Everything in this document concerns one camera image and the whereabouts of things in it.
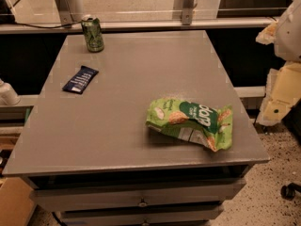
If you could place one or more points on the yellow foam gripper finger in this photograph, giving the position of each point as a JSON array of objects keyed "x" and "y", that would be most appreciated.
[
  {"x": 267, "y": 35},
  {"x": 283, "y": 92}
]

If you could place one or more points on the green rice chip bag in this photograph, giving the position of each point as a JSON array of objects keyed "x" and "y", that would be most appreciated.
[{"x": 192, "y": 122}]

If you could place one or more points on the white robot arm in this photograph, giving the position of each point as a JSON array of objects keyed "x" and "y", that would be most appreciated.
[{"x": 287, "y": 44}]

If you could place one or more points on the blue rxbar blueberry wrapper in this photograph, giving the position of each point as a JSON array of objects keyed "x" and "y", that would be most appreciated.
[{"x": 79, "y": 82}]

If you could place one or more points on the black chair caster wheel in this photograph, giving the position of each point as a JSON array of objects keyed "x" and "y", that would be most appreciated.
[{"x": 288, "y": 192}]

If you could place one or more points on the upper grey drawer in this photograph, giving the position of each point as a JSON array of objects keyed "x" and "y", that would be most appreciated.
[{"x": 105, "y": 197}]

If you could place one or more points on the grey drawer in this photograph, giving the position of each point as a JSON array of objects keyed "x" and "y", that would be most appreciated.
[
  {"x": 105, "y": 197},
  {"x": 143, "y": 216}
]

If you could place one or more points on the lower grey drawer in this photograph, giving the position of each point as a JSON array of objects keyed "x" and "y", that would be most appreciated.
[{"x": 143, "y": 216}]

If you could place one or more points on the green soda can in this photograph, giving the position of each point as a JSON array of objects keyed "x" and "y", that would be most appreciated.
[{"x": 92, "y": 33}]

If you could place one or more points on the grey drawer cabinet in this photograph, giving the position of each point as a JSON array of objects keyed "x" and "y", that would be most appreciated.
[{"x": 100, "y": 137}]

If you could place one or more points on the white pipe fitting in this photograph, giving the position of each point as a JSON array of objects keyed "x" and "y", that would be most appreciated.
[{"x": 7, "y": 94}]

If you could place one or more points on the cardboard box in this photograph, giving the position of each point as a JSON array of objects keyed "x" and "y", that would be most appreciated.
[{"x": 16, "y": 208}]

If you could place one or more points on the metal window frame post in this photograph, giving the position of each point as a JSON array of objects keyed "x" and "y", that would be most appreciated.
[{"x": 183, "y": 10}]

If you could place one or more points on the metal angled bracket post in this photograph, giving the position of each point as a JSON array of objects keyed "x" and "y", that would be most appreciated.
[{"x": 70, "y": 11}]

